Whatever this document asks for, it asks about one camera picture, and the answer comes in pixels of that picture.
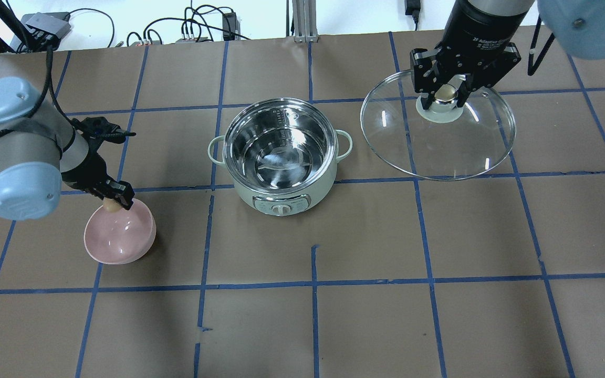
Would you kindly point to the pale green electric pot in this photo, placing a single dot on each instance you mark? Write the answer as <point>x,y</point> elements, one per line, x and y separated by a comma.
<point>282,155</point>

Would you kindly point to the brown egg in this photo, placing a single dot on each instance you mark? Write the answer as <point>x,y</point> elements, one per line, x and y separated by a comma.
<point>111,205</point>

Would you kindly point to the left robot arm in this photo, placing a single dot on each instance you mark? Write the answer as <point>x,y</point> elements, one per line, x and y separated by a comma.
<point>41,150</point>

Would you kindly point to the pink bowl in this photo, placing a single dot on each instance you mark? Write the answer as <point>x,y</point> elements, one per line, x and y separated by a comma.
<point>120,237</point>

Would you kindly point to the aluminium frame post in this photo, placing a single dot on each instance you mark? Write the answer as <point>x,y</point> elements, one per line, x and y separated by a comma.
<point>305,21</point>

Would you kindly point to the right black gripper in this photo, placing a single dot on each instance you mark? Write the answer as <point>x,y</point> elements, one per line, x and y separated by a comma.
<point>475,29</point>

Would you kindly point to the grey usb hub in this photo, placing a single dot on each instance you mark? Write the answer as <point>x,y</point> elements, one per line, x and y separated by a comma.
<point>36,32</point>

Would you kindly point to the glass pot lid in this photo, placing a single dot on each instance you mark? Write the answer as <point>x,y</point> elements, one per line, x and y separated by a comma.
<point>436,136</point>

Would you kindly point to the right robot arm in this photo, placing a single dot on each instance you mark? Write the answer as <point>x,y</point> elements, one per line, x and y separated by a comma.
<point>578,26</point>

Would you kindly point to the black power adapter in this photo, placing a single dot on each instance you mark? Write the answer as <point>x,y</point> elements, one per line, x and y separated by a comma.
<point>230,26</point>

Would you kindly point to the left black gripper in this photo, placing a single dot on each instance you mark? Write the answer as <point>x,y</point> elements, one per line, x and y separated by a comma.
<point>91,171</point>

